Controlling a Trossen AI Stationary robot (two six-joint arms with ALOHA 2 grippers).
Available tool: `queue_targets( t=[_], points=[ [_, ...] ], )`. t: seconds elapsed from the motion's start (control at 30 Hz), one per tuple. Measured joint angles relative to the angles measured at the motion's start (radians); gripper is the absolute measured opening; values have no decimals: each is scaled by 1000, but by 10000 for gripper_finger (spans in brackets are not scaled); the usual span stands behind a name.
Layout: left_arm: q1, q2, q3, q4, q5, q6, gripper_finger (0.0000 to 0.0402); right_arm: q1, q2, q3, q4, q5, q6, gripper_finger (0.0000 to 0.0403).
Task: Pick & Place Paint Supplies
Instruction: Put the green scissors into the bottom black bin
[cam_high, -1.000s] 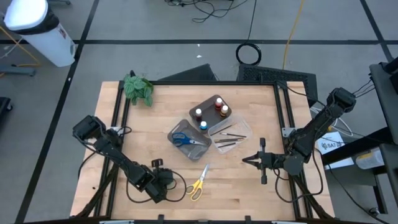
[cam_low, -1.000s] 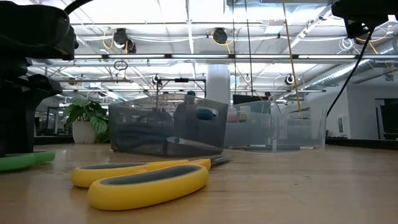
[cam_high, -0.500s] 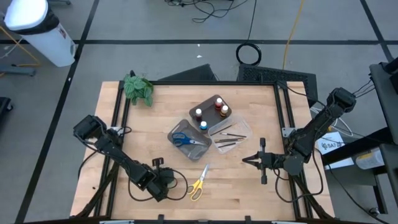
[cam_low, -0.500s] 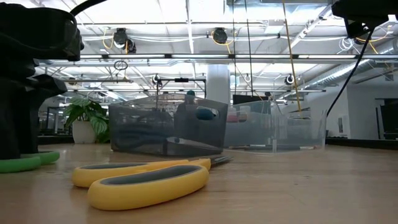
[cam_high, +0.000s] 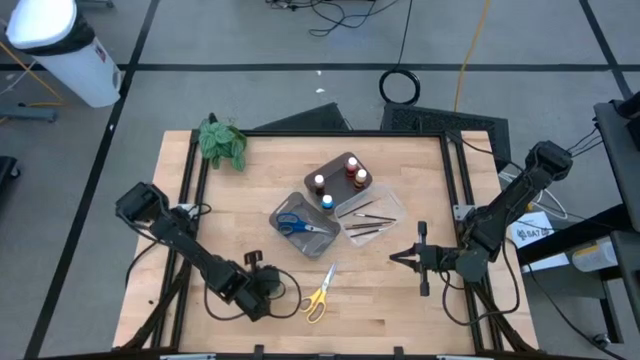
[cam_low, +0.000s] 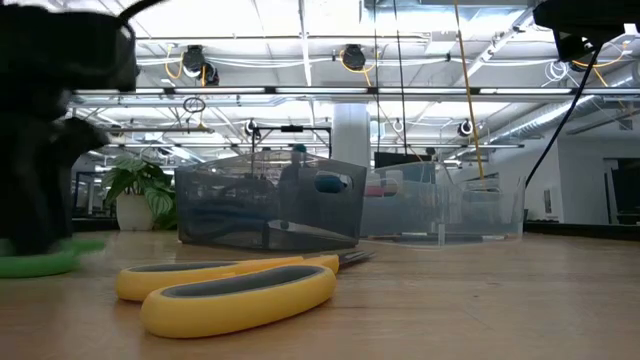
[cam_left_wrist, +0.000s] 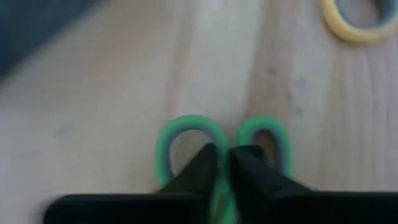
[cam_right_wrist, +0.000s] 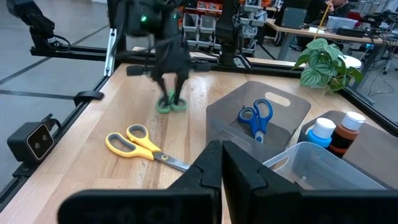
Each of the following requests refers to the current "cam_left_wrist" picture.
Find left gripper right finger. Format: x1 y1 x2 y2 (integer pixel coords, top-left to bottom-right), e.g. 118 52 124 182
229 144 312 195

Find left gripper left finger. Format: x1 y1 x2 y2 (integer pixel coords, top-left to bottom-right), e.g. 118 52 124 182
160 142 221 194

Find green handled scissors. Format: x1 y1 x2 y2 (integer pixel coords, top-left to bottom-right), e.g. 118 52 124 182
154 114 294 224

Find yellow handled scissors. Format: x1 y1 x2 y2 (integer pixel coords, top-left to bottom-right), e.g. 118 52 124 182
322 0 398 43

